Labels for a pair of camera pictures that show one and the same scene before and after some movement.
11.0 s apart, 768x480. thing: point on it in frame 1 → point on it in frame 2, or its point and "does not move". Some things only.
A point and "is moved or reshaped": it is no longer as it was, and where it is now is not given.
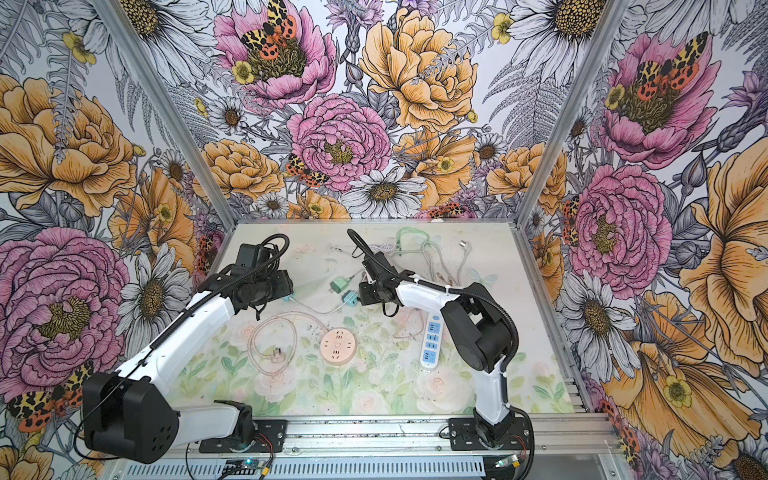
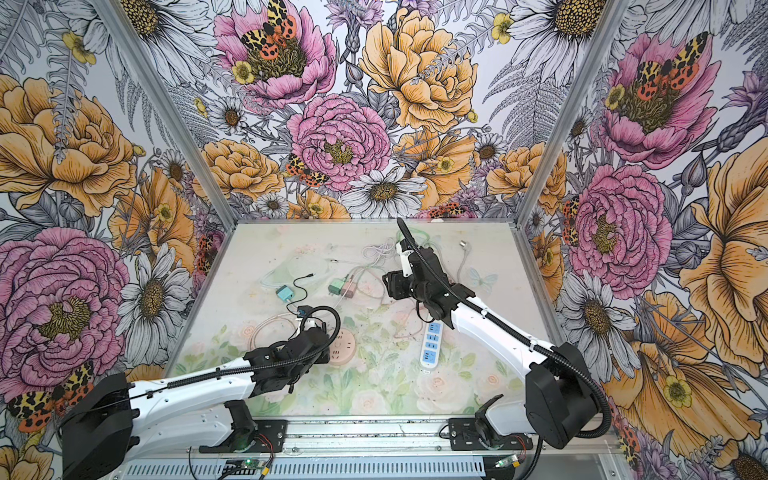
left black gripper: x=284 y=287 → x=323 y=358
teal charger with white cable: x=351 y=299 is moved or reshaped
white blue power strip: x=430 y=350 does not move
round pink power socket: x=338 y=346 does not move
